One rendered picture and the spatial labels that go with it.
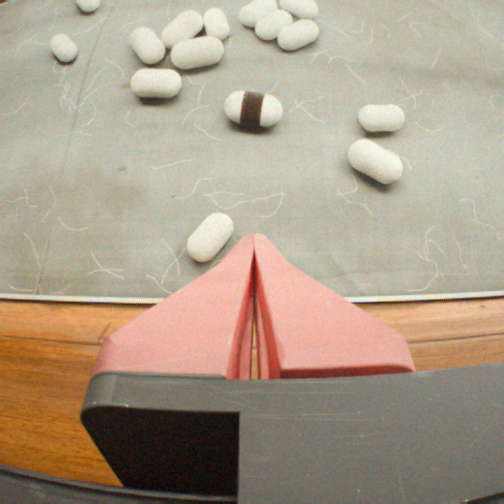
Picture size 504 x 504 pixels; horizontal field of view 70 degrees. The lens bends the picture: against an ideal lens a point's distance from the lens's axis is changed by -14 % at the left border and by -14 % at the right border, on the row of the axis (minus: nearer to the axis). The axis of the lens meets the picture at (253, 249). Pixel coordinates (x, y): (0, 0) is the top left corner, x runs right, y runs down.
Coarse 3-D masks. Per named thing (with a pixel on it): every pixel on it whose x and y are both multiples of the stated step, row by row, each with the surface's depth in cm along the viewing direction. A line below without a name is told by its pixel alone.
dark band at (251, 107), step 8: (248, 96) 25; (256, 96) 25; (248, 104) 25; (256, 104) 25; (240, 112) 25; (248, 112) 25; (256, 112) 25; (240, 120) 26; (248, 120) 25; (256, 120) 25
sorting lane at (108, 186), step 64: (64, 0) 31; (128, 0) 30; (192, 0) 30; (320, 0) 30; (384, 0) 30; (448, 0) 31; (0, 64) 29; (64, 64) 29; (128, 64) 28; (256, 64) 28; (320, 64) 28; (384, 64) 28; (448, 64) 29; (0, 128) 27; (64, 128) 27; (128, 128) 27; (192, 128) 27; (256, 128) 27; (320, 128) 27; (448, 128) 27; (0, 192) 26; (64, 192) 26; (128, 192) 26; (192, 192) 26; (256, 192) 26; (320, 192) 26; (384, 192) 26; (448, 192) 26; (0, 256) 25; (64, 256) 25; (128, 256) 25; (320, 256) 25; (384, 256) 25; (448, 256) 25
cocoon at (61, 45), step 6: (54, 36) 27; (60, 36) 27; (66, 36) 28; (54, 42) 27; (60, 42) 27; (66, 42) 27; (72, 42) 28; (54, 48) 27; (60, 48) 27; (66, 48) 27; (72, 48) 27; (60, 54) 27; (66, 54) 27; (72, 54) 28; (60, 60) 28; (66, 60) 28
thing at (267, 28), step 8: (272, 16) 27; (280, 16) 27; (288, 16) 28; (256, 24) 28; (264, 24) 27; (272, 24) 27; (280, 24) 27; (288, 24) 28; (256, 32) 28; (264, 32) 27; (272, 32) 28
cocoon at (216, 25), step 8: (216, 8) 28; (208, 16) 28; (216, 16) 27; (224, 16) 28; (208, 24) 28; (216, 24) 27; (224, 24) 27; (208, 32) 28; (216, 32) 27; (224, 32) 28
